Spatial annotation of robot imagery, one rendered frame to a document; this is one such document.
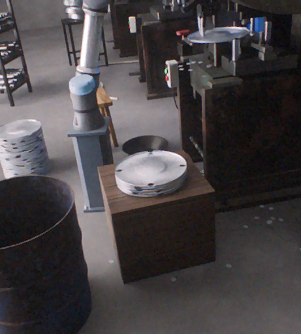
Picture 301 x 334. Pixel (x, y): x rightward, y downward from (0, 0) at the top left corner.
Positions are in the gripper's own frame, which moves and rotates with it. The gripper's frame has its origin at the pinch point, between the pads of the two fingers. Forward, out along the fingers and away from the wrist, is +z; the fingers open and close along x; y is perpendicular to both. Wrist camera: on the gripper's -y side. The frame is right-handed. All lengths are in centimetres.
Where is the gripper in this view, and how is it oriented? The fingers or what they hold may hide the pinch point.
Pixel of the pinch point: (201, 34)
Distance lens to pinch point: 197.8
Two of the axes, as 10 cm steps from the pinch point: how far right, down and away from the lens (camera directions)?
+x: -1.9, -4.7, 8.6
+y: 9.8, -1.6, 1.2
